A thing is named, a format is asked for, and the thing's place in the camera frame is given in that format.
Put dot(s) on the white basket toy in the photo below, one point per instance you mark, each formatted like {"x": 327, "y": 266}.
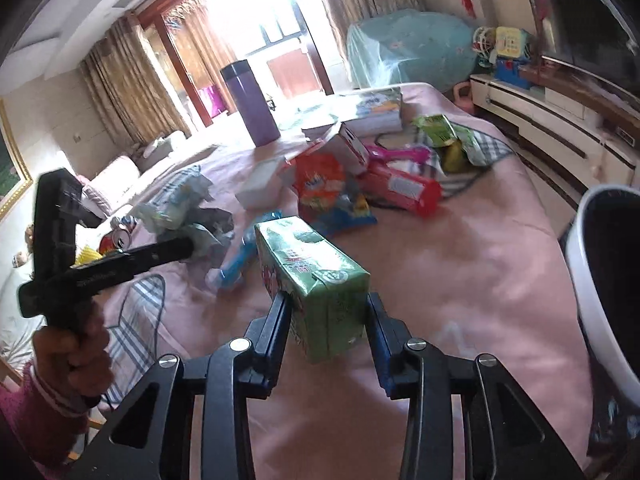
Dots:
{"x": 482, "y": 45}

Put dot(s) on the white trash bin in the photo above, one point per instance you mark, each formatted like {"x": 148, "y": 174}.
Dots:
{"x": 582, "y": 270}

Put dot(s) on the gold framed picture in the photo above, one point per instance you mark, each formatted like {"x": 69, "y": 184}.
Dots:
{"x": 10, "y": 170}

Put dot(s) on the person's left forearm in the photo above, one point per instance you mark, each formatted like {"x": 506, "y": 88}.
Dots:
{"x": 35, "y": 410}

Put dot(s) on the red snack packet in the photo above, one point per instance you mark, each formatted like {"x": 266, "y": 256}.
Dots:
{"x": 405, "y": 187}

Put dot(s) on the children's picture book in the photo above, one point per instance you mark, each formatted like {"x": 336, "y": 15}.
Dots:
{"x": 372, "y": 107}

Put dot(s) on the brown television riser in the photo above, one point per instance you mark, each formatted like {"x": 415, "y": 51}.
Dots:
{"x": 590, "y": 90}

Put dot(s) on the white and red carton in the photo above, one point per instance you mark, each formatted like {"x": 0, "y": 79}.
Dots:
{"x": 345, "y": 150}

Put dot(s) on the white television cabinet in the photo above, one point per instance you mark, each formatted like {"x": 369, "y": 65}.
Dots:
{"x": 550, "y": 130}

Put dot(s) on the magenta cloth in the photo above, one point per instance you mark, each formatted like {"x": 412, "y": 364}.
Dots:
{"x": 215, "y": 99}

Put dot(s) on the crumpled pale plastic wrapper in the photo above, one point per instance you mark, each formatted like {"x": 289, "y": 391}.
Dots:
{"x": 185, "y": 205}

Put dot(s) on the pink plastic container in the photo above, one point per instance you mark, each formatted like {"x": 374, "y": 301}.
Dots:
{"x": 462, "y": 97}

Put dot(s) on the teal cloth furniture cover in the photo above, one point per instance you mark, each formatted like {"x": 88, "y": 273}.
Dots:
{"x": 410, "y": 45}

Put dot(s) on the black flat television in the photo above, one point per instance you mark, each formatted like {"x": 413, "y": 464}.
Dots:
{"x": 575, "y": 25}

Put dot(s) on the red soda can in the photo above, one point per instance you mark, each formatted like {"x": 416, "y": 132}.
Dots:
{"x": 115, "y": 242}

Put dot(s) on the magenta plastic toy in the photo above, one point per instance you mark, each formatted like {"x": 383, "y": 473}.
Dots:
{"x": 395, "y": 152}

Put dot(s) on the pink printed tablecloth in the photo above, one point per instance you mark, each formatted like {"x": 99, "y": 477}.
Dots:
{"x": 475, "y": 260}

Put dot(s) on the green snack wrapper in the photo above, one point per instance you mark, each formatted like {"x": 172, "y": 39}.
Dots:
{"x": 440, "y": 130}

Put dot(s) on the orange snack bag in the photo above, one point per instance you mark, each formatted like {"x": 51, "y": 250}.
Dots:
{"x": 320, "y": 180}

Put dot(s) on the person's left hand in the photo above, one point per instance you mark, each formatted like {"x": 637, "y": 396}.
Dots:
{"x": 60, "y": 355}

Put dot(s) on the pale sofa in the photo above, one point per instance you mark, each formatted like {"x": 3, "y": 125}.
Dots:
{"x": 120, "y": 175}

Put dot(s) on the purple thermos bottle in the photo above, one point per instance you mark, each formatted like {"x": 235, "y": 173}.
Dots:
{"x": 255, "y": 110}

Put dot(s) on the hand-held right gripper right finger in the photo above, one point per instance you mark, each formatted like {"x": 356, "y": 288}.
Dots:
{"x": 382, "y": 355}

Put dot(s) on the white paper box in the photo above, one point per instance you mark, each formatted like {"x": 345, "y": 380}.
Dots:
{"x": 260, "y": 182}

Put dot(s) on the yellow toy phone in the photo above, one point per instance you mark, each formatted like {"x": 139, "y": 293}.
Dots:
{"x": 510, "y": 45}

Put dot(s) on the wooden balcony door frame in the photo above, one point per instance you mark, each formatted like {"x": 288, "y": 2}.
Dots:
{"x": 315, "y": 55}

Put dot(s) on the yellow snack wrapper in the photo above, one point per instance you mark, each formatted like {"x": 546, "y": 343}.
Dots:
{"x": 86, "y": 256}

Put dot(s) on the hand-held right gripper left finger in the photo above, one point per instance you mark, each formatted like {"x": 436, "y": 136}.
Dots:
{"x": 272, "y": 340}

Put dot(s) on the green tissue pack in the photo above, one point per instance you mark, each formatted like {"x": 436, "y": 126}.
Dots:
{"x": 310, "y": 270}

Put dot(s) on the blue snack bag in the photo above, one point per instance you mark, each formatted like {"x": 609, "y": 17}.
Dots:
{"x": 355, "y": 215}

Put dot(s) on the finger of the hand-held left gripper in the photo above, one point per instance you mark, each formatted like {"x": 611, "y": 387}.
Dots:
{"x": 165, "y": 255}

